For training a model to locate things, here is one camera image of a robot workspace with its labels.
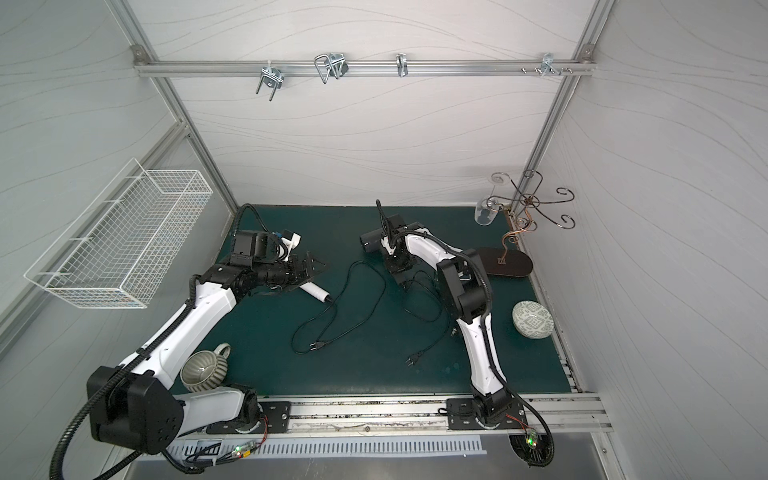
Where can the striped ceramic mug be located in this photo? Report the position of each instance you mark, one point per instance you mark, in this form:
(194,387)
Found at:
(206,370)

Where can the small metal hook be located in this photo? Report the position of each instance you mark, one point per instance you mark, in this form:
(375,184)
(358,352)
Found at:
(401,65)

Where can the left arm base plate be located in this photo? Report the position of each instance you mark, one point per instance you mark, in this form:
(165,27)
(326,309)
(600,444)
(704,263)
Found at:
(273,417)

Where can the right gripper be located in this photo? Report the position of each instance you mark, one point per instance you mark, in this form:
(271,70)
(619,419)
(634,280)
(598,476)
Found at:
(387,227)

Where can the horizontal aluminium rail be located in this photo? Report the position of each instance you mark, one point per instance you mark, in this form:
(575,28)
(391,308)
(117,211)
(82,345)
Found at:
(357,68)

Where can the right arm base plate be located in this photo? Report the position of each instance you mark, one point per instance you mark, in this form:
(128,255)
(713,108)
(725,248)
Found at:
(460,414)

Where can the white wire basket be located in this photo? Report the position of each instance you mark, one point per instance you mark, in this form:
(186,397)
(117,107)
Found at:
(115,254)

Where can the right metal hook bracket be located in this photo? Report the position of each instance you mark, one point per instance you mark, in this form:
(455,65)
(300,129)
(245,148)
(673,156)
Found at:
(547,67)

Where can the metal double hook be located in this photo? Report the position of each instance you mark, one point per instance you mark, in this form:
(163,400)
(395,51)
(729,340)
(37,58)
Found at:
(330,65)

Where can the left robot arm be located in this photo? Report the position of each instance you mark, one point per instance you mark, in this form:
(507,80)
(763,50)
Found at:
(132,406)

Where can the black hair dryer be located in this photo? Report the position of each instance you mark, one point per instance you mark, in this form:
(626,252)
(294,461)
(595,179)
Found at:
(372,241)

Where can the metal hook clamp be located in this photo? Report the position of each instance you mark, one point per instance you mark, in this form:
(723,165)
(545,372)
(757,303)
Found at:
(271,79)

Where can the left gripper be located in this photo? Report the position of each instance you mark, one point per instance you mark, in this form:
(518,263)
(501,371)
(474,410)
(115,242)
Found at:
(303,266)

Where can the white hair dryer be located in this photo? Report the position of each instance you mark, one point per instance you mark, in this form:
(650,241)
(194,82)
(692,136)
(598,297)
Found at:
(316,292)

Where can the white slotted cable duct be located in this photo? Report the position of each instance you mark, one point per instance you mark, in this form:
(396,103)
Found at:
(277,447)

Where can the copper wire glass rack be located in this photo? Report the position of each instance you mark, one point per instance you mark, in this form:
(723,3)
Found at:
(509,260)

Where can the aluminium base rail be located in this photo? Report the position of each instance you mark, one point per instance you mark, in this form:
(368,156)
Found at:
(369,416)

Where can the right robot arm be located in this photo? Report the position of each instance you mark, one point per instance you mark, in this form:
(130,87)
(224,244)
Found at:
(466,295)

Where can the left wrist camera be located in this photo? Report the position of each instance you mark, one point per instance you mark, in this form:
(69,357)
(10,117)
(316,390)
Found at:
(286,242)

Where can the clear wine glass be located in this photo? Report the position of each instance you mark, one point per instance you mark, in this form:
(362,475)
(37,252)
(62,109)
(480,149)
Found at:
(498,198)

